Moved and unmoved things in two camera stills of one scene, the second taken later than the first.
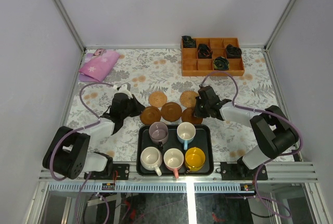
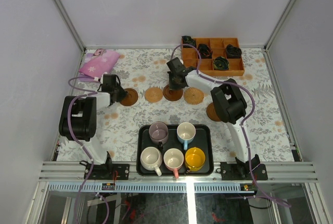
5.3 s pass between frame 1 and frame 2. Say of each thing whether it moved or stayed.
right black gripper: moved
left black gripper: moved
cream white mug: stayed
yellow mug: stayed
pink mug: stayed
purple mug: stayed
